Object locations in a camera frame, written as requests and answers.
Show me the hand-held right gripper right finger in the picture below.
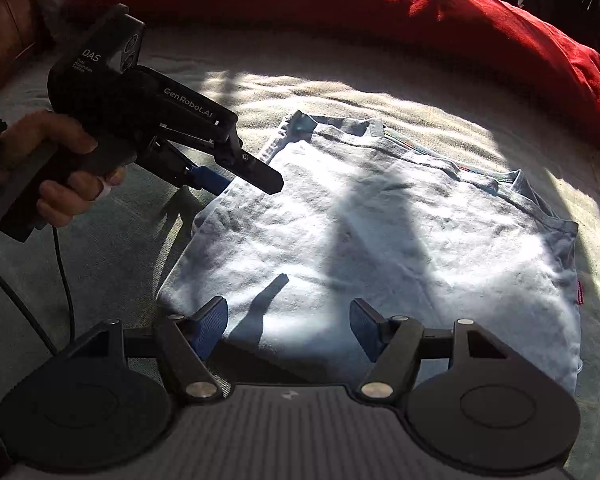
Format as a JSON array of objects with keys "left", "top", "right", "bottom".
[{"left": 350, "top": 298, "right": 510, "bottom": 402}]

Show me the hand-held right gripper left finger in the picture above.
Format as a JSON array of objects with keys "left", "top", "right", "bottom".
[{"left": 69, "top": 297, "right": 229, "bottom": 401}]

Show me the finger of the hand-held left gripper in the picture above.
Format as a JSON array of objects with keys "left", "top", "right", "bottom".
[
  {"left": 152, "top": 140, "right": 236, "bottom": 195},
  {"left": 157, "top": 123, "right": 285, "bottom": 195}
]

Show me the light blue cartoon t-shirt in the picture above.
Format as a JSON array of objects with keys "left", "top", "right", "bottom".
[{"left": 157, "top": 110, "right": 583, "bottom": 396}]

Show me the person's left hand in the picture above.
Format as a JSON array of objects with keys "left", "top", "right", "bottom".
[{"left": 0, "top": 110, "right": 128, "bottom": 228}]

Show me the wooden headboard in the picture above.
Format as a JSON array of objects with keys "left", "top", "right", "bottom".
[{"left": 0, "top": 0, "right": 91, "bottom": 106}]

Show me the green plaid bed sheet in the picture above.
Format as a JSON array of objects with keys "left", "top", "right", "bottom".
[{"left": 0, "top": 25, "right": 600, "bottom": 480}]

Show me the red quilt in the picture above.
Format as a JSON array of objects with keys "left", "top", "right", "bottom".
[{"left": 65, "top": 0, "right": 600, "bottom": 156}]

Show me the black cable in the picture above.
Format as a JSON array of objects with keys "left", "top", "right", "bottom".
[
  {"left": 52, "top": 225, "right": 77, "bottom": 346},
  {"left": 0, "top": 252, "right": 58, "bottom": 356}
]

